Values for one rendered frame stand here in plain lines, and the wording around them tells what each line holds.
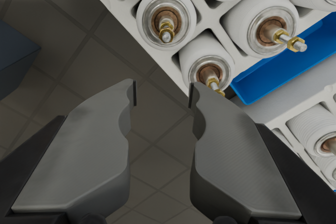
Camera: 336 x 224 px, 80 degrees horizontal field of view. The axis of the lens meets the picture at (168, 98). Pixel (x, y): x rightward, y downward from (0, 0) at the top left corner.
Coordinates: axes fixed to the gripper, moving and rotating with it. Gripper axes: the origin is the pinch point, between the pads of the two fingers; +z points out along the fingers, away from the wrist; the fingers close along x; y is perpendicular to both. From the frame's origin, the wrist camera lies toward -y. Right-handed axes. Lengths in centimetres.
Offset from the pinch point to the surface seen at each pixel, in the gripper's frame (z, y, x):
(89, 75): 47, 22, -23
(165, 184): 47, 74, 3
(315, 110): 29, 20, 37
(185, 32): 22.1, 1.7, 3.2
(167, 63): 29.5, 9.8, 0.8
